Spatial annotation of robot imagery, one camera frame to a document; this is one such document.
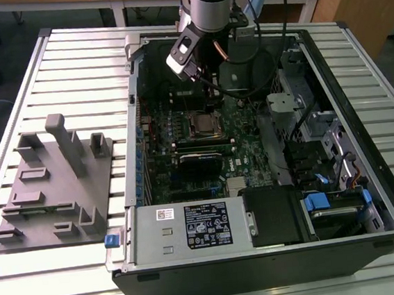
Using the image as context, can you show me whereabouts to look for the silver chipset heatsink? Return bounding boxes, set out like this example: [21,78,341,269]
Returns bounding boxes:
[226,176,250,191]

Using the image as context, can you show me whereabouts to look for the black looped case cable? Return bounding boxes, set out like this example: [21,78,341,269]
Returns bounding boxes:
[245,46,279,93]

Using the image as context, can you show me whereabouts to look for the black plastic disk bay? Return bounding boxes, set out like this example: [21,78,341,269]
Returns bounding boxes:
[282,137,339,188]

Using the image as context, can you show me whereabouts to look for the green motherboard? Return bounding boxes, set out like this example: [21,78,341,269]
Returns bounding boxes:
[138,90,282,207]

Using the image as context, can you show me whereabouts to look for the black PC case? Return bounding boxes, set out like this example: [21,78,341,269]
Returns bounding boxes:
[83,8,394,295]

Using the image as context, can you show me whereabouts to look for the silver power supply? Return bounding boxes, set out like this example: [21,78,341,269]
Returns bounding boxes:
[117,194,261,267]

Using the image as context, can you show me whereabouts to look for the black drive cable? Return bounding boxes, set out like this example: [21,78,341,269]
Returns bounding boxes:
[284,97,320,147]

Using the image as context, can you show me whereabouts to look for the blue case latch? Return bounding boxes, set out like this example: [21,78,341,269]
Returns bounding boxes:
[104,233,122,250]

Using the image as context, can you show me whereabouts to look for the black graphics card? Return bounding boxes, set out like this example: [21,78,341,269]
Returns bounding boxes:
[178,149,227,183]

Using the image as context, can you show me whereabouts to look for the silver drive cage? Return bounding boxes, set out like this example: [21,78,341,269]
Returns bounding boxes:
[261,44,344,148]

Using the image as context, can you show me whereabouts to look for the grey parts rack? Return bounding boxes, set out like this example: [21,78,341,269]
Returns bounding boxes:
[0,108,124,251]

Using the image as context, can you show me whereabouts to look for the hard disk in blue carrier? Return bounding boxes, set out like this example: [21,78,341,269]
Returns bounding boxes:
[301,187,372,220]

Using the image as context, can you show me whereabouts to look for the CPU socket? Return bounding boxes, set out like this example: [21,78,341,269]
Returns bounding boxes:
[186,106,229,143]

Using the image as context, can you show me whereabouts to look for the silver CPU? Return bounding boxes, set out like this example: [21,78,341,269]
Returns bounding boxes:
[195,115,217,134]

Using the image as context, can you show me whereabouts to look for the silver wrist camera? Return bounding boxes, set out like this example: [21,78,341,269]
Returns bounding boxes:
[164,37,204,85]

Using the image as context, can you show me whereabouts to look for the coloured wire bundle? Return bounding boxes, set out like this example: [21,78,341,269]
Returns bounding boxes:
[346,172,363,190]

